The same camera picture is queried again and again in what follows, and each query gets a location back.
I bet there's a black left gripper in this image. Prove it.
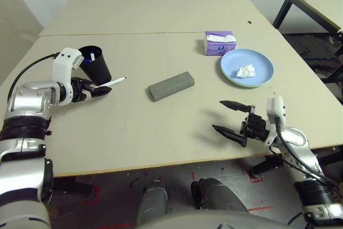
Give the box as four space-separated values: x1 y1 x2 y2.
70 77 113 103

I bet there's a grey robot torso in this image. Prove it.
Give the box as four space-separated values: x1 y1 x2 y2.
136 209 295 229

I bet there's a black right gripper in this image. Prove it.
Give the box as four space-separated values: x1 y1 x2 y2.
212 100 271 148

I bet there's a black table frame foot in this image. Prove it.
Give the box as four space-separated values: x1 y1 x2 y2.
53 176 96 195
251 145 343 176

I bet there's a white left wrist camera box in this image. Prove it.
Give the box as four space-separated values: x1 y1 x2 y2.
51 47 84 106

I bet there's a side table with black legs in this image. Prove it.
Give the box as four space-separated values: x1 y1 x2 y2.
272 0 343 82

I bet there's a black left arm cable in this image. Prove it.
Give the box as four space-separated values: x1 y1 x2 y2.
7 53 58 101

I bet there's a grey robot leg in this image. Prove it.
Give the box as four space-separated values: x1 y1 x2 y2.
136 179 168 223
190 177 249 212

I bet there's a white tissue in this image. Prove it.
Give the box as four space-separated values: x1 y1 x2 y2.
236 64 256 78

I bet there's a grey robot left leg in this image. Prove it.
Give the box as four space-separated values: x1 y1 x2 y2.
136 179 168 223

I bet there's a blue plate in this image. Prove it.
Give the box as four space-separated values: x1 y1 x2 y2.
220 48 275 86

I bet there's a white marker with black cap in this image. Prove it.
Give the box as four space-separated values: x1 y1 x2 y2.
103 76 127 87

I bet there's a black plastic cup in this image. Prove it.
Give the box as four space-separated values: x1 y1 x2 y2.
77 45 112 86

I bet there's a grey robot right leg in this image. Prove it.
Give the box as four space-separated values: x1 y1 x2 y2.
190 177 249 212

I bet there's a grey glasses case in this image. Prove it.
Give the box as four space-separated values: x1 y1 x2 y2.
148 71 195 102

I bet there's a purple tissue pack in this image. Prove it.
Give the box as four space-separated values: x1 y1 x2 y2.
204 31 237 56

